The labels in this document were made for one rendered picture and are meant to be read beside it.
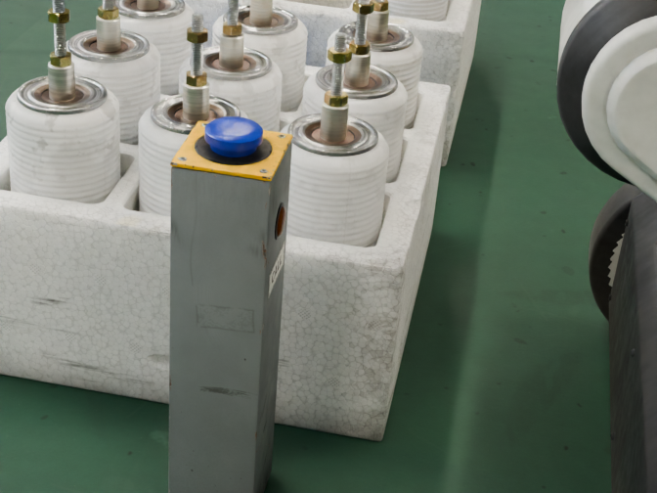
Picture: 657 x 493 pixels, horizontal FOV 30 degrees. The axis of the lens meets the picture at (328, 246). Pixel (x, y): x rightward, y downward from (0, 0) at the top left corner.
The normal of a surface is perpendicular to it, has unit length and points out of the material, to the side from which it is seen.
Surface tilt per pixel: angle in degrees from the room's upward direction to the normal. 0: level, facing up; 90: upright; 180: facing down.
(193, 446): 90
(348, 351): 90
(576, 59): 83
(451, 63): 90
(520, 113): 0
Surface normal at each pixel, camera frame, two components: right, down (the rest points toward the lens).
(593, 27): -0.71, -0.04
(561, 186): 0.07, -0.86
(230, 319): -0.18, 0.49
